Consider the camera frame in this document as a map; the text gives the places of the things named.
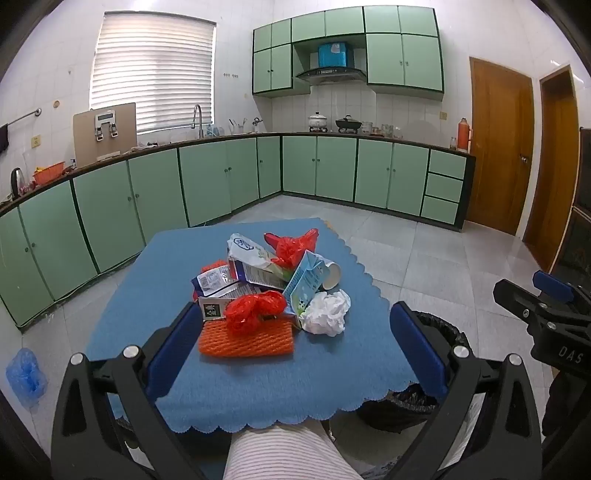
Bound black trash bin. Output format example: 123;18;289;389
355;310;472;435

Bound wall towel rail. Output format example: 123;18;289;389
0;107;42;130

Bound wooden door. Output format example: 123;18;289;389
468;56;535;236
522;65;580;273

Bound black range hood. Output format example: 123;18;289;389
295;67;368;86

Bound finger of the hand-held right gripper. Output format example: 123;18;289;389
532;270;591;308
492;278;591;331

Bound green wall cabinets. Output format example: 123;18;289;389
252;6;445;100

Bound blue cartoon milk carton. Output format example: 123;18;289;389
283;250;326;325

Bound white plastic pouch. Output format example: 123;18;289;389
226;233;278;268

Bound green base cabinets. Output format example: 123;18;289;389
0;131;476;328

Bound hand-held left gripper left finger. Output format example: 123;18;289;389
51;301;208;480

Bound wooden board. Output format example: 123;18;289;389
73;102;138;169

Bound red plastic bag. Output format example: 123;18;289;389
225;292;288;334
264;228;320;269

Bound orange plastic basket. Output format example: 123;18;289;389
32;161;66;186

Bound black glass cabinet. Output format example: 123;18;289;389
549;127;591;287

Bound white and blue flattened carton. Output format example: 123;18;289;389
228;258;296;292

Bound white window blind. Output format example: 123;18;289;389
90;11;217;134

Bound white and blue paper cup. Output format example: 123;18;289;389
318;261;343;291

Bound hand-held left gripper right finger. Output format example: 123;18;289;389
389;301;543;480

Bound white crumpled tissue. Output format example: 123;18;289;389
302;290;352;336

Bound white metal bracket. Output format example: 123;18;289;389
95;111;118;141

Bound blue tablecloth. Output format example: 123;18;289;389
85;218;419;432

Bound blue white snack packet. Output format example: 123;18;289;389
191;270;241;301

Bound orange thermos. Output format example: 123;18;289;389
456;117;472;153

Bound blue plastic bag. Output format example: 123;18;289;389
6;348;48;409

